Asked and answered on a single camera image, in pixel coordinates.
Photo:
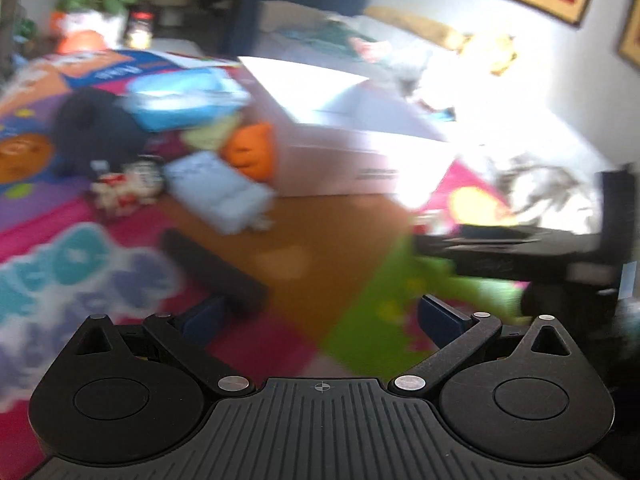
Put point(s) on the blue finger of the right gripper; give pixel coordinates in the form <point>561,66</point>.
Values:
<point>469,242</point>
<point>246,294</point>

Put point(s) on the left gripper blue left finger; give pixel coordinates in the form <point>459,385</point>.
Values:
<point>201,324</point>

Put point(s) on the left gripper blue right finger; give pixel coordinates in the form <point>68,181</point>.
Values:
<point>440,322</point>

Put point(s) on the light blue wipes pack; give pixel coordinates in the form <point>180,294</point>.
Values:
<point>219,195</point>

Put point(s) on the orange pumpkin toy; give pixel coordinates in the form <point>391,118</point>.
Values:
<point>251,151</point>

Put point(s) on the yellow green packet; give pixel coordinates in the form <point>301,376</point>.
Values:
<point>213,136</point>

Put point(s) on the blue tissue pack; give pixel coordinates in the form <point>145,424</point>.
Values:
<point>182,99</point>

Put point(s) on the black plush toy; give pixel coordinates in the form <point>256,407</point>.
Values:
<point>91,131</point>

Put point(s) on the colourful cartoon play mat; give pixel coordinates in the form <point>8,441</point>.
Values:
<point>341,278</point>

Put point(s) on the white cardboard box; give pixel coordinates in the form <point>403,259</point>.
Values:
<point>338,133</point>

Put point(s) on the grey sofa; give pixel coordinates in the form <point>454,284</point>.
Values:
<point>381,43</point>

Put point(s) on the glass jar red lid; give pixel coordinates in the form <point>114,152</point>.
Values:
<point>139,33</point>

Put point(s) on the orange round toy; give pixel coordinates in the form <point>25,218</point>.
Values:
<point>82,41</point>

